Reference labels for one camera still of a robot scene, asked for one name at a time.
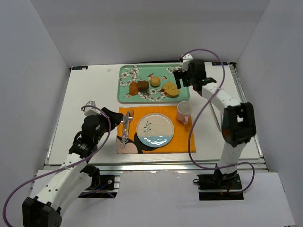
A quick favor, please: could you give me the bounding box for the round tan bread bun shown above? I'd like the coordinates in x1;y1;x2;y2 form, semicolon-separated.
150;77;160;87

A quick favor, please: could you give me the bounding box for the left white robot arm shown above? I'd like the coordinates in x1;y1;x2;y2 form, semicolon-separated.
22;105;123;227

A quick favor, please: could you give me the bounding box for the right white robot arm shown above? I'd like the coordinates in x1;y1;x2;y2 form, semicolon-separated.
173;58;256;190

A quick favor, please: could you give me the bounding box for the sliced brown bread loaf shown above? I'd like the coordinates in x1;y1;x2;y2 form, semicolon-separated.
161;81;179;98

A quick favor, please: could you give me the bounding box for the orange-brown bread roll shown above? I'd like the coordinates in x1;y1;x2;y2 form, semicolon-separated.
129;81;139;96

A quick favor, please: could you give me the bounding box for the right blue table label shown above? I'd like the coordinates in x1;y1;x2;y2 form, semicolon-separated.
211;61;228;66

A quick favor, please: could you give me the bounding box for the blue table label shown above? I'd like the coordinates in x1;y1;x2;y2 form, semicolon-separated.
71;66;88;70
211;61;228;66

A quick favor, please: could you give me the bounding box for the silver knife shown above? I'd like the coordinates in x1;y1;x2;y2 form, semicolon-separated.
121;111;129;144

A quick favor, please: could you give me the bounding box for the silver fork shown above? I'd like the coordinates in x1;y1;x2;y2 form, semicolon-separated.
126;109;134;143

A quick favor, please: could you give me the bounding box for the silver spoon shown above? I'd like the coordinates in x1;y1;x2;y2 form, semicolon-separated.
120;116;128;148

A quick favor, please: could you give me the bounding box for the pink mug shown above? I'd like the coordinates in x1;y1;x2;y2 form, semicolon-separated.
177;101;193;125

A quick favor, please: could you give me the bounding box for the dark chocolate muffin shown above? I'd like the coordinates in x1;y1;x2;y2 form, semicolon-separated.
137;80;150;92

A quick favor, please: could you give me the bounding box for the blue and white plate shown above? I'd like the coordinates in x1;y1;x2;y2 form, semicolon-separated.
136;113;174;148

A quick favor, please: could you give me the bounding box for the left blue table label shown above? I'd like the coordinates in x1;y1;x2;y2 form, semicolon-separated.
71;66;88;70

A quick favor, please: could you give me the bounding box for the orange cartoon placemat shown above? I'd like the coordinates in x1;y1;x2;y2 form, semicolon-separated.
116;105;192;154

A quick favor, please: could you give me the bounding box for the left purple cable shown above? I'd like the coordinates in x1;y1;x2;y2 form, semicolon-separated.
2;105;112;227

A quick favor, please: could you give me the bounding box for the purple cable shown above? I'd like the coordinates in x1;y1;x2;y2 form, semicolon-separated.
181;49;256;195
2;105;112;227

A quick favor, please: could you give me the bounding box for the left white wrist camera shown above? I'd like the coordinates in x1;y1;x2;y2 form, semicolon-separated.
83;100;99;117

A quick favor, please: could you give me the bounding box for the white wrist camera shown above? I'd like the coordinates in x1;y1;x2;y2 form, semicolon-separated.
182;53;193;72
83;100;99;117

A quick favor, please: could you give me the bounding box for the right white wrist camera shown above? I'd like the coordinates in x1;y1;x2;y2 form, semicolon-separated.
182;53;193;72

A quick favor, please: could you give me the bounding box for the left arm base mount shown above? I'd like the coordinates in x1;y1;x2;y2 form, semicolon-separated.
79;175;120;199

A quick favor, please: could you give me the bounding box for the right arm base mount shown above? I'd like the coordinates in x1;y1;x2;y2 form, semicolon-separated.
193;170;244;201

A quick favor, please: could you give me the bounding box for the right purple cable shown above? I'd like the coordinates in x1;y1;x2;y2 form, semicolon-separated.
181;49;256;195

